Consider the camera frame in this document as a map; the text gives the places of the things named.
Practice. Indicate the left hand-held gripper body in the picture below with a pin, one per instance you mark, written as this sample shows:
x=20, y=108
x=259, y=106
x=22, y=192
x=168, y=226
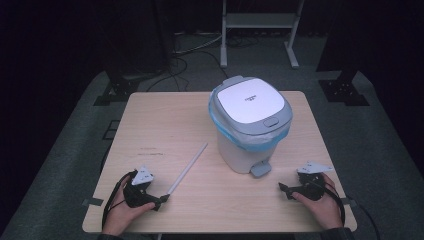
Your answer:
x=136, y=196

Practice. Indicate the long white stick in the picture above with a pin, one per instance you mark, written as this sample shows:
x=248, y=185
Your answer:
x=188, y=167

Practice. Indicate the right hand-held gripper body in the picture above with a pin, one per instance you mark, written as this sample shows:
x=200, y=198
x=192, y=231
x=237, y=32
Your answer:
x=311, y=188

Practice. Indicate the grey tape strip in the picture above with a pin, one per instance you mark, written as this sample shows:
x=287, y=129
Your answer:
x=348, y=201
x=93, y=201

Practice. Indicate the person's left hand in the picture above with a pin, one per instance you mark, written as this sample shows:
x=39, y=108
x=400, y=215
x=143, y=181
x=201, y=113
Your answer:
x=121, y=213

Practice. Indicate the white pedal trash bin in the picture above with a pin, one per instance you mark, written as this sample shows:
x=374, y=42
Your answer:
x=250, y=100

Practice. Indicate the blue bin liner bag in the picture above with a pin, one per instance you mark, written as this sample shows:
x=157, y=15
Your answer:
x=234, y=140

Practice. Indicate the person's right hand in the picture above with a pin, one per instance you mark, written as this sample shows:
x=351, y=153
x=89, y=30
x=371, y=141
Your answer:
x=321, y=210

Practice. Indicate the white metal stand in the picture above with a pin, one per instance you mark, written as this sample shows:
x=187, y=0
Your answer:
x=260, y=20

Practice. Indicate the black stand base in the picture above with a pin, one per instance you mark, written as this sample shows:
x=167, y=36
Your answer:
x=116, y=90
x=345, y=91

